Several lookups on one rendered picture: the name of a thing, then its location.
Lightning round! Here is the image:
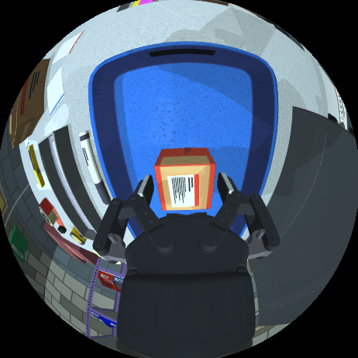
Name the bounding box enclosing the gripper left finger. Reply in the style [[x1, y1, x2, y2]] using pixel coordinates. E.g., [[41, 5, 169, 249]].
[[92, 174, 176, 256]]

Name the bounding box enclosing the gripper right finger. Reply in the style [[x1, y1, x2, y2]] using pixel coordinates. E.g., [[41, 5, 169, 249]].
[[198, 172, 281, 253]]

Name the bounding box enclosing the red tan bearing box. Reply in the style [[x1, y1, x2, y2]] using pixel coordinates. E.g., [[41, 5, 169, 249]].
[[153, 147, 216, 212]]

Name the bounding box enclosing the blue tote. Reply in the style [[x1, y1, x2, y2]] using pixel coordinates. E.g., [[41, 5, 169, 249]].
[[88, 41, 280, 244]]

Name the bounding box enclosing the maroon box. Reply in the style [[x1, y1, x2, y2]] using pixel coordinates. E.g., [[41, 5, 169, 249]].
[[43, 222, 97, 266]]

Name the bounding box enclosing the red storage bin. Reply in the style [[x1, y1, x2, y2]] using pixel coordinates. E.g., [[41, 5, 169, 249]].
[[98, 272, 124, 292]]

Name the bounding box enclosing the small red tan box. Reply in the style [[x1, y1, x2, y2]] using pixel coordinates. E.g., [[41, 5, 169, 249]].
[[38, 198, 64, 227]]

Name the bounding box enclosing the white marker pen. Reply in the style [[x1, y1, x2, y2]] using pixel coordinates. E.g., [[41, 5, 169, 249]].
[[78, 130, 112, 205]]

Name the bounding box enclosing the purple shelf unit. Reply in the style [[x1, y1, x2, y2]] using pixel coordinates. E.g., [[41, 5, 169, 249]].
[[85, 256, 127, 340]]

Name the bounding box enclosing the white card blue edge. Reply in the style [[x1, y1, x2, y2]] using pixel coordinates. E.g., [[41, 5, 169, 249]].
[[46, 66, 66, 118]]

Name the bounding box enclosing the white card red edge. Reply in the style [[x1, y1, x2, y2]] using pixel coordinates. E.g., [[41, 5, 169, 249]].
[[52, 29, 85, 66]]

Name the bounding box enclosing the green wall box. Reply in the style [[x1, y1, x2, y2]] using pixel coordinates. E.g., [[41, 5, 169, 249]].
[[9, 225, 29, 263]]

